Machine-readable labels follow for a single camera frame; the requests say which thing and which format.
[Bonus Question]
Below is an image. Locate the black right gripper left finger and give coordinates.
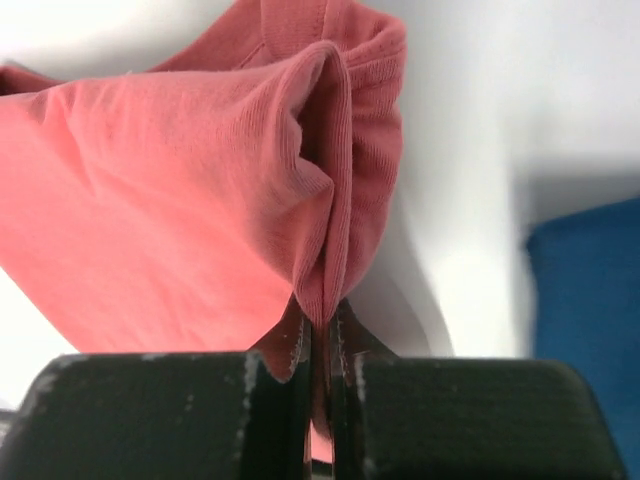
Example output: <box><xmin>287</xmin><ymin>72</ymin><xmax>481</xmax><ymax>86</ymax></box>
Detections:
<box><xmin>1</xmin><ymin>301</ymin><xmax>312</xmax><ymax>479</ymax></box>

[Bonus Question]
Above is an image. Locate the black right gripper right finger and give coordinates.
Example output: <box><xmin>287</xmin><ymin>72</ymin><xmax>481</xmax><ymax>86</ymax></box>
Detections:
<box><xmin>329</xmin><ymin>302</ymin><xmax>628</xmax><ymax>480</ymax></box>

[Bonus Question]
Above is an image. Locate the pink polo shirt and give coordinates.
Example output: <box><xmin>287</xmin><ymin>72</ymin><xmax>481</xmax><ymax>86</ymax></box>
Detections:
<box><xmin>0</xmin><ymin>0</ymin><xmax>409</xmax><ymax>464</ymax></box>

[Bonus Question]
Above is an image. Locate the folded navy blue shirt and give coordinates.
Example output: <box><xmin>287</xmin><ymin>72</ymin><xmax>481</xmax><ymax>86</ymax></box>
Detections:
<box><xmin>527</xmin><ymin>198</ymin><xmax>639</xmax><ymax>463</ymax></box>

